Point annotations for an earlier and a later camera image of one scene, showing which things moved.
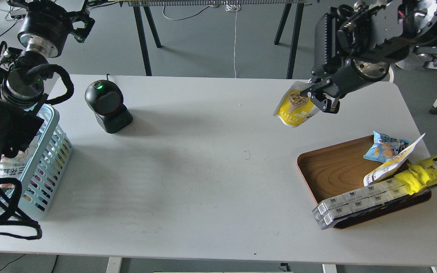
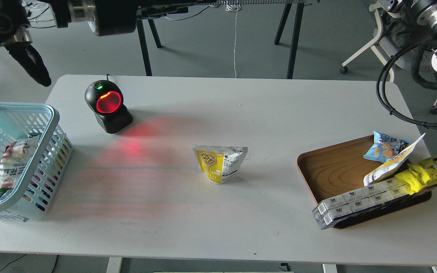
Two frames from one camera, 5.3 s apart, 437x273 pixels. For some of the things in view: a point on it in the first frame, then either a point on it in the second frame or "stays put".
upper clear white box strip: (323, 207) stays put
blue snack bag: (384, 147) stays put
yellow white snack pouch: (294, 109) → (220, 163)
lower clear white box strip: (328, 218) stays put
